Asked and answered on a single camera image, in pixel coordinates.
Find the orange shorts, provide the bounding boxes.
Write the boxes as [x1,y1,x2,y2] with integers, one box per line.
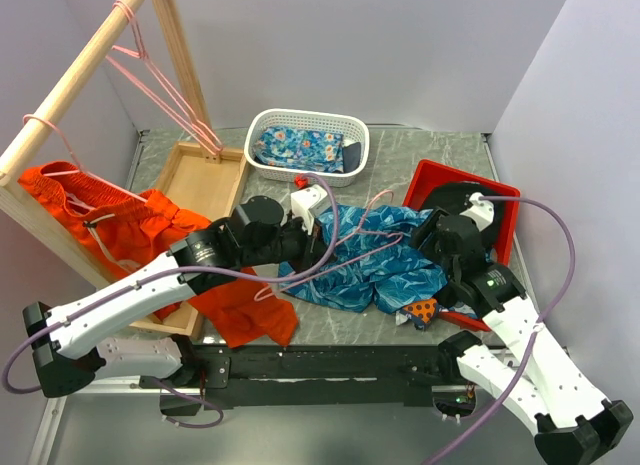
[18,161,298,348]

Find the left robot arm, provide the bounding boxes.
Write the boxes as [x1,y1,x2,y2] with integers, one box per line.
[23,196,338,398]

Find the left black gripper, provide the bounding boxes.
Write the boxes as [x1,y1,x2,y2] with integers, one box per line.
[241,209,339,278]

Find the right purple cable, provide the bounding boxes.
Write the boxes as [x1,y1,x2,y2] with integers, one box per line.
[419,194,578,465]

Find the dark blue folded cloth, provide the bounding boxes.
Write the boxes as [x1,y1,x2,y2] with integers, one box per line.
[342,142,362,173]

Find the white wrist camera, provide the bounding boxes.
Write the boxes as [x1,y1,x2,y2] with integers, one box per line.
[290,184,331,235]
[459,192,495,232]

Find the blue shark print shorts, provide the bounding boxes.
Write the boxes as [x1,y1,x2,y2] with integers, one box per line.
[282,205,447,314]

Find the black garment in bin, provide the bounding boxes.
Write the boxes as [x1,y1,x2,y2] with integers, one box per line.
[419,182,505,249]

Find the white plastic basket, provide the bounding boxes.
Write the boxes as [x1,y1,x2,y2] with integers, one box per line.
[244,108,370,188]

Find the pink hanger holding orange shorts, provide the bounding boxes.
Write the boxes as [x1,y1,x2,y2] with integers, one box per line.
[22,114,147,203]

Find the pink wire hanger top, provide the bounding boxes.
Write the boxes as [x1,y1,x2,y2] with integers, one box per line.
[104,0,224,154]

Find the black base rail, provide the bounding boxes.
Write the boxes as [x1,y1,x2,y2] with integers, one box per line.
[164,345,465,410]

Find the red plastic bin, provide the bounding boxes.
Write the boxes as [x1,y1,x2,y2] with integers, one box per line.
[403,160,520,320]

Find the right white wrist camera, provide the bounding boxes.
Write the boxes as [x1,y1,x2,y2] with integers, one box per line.
[459,192,495,232]

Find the wooden clothes rack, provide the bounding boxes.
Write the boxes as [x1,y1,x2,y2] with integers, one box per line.
[0,0,251,340]

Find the purple cable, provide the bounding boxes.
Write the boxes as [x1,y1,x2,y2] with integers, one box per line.
[1,172,340,430]
[419,194,578,465]

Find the blue floral cloth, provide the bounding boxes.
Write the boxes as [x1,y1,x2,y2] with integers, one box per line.
[251,126,343,173]

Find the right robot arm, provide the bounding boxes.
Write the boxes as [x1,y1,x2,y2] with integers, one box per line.
[410,208,634,464]

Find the aluminium frame rail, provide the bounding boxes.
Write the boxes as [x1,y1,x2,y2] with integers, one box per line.
[28,377,202,464]

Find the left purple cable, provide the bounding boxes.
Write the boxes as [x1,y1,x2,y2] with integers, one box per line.
[1,172,340,430]

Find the pink wire hanger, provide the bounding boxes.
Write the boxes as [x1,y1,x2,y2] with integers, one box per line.
[255,189,407,313]
[104,0,224,154]
[106,45,223,156]

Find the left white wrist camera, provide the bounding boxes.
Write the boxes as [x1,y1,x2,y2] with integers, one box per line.
[290,184,331,235]

